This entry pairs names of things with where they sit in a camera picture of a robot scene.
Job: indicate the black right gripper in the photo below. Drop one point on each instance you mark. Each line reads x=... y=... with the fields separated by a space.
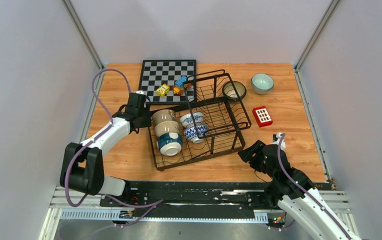
x=246 y=154

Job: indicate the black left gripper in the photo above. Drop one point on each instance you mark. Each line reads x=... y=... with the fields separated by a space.
x=146 y=122

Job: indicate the beige floral bowl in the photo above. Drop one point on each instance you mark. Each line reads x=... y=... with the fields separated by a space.
x=163 y=115
x=168 y=126

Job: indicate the teal white dotted bowl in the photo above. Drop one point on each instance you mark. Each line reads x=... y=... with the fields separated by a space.
x=169 y=144

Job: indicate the black wire dish rack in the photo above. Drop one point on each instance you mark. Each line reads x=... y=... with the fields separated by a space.
x=209 y=124

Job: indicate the black patterned rim bowl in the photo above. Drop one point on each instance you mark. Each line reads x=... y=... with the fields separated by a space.
x=234 y=89

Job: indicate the white grid pattern bowl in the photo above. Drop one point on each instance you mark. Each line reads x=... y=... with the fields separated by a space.
x=262 y=81

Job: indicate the teal glazed large bowl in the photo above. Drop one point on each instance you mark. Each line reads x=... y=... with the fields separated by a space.
x=234 y=99

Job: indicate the pale green celadon bowl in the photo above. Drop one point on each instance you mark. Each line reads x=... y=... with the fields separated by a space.
x=262 y=91

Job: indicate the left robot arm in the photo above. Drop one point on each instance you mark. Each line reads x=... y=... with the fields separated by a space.
x=83 y=167

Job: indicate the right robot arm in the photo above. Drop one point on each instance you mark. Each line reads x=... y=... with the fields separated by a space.
x=292 y=191

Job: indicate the yellow owl toy block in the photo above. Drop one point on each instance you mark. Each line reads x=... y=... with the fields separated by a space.
x=162 y=90

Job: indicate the red toy window brick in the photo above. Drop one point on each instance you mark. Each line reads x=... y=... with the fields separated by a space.
x=262 y=116

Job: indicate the black and white chessboard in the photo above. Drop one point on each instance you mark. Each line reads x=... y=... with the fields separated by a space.
x=155 y=73

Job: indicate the white blue rose bowl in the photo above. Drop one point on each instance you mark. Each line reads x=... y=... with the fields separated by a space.
x=190 y=119

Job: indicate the blue yellow toy brick car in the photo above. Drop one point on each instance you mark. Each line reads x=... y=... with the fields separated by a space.
x=180 y=85

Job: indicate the blue white geometric bowl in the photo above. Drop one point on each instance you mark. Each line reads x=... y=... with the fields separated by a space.
x=195 y=133

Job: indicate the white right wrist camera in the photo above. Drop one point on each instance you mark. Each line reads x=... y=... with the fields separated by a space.
x=278 y=139

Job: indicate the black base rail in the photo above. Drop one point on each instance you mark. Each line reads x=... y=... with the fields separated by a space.
x=178 y=202

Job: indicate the aluminium frame post left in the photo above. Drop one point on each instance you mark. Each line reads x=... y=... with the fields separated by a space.
x=71 y=11

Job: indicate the aluminium frame post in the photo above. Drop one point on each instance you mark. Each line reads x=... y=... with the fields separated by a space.
x=332 y=7
x=71 y=11

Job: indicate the aluminium frame post right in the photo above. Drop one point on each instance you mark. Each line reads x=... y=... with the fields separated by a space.
x=332 y=7

